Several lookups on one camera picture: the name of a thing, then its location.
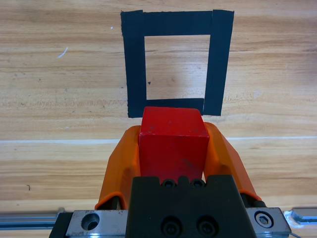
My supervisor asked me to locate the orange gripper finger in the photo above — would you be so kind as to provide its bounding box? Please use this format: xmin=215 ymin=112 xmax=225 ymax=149
xmin=95 ymin=125 xmax=142 ymax=211
xmin=203 ymin=121 xmax=267 ymax=208

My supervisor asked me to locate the red wooden block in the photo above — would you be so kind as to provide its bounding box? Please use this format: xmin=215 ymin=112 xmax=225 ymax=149
xmin=138 ymin=106 xmax=210 ymax=184

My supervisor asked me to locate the black tape square outline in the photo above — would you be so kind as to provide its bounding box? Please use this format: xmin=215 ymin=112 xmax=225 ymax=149
xmin=120 ymin=9 xmax=235 ymax=119

